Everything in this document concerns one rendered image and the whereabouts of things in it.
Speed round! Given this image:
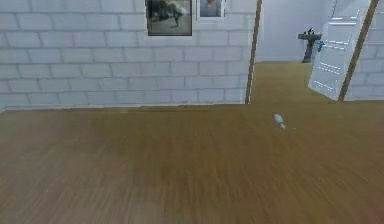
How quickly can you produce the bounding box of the white marble vase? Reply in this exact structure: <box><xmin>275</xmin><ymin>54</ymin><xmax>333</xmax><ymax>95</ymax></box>
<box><xmin>272</xmin><ymin>113</ymin><xmax>287</xmax><ymax>131</ymax></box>

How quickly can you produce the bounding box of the white panelled room door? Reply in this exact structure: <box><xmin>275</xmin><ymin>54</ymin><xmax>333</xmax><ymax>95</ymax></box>
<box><xmin>307</xmin><ymin>0</ymin><xmax>372</xmax><ymax>102</ymax></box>

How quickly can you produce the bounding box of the dark framed wall picture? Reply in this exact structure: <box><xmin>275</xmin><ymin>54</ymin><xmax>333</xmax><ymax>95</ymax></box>
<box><xmin>145</xmin><ymin>0</ymin><xmax>194</xmax><ymax>37</ymax></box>

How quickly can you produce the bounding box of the white framed wall picture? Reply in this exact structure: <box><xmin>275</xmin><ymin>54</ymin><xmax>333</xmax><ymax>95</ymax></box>
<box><xmin>196</xmin><ymin>0</ymin><xmax>227</xmax><ymax>22</ymax></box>

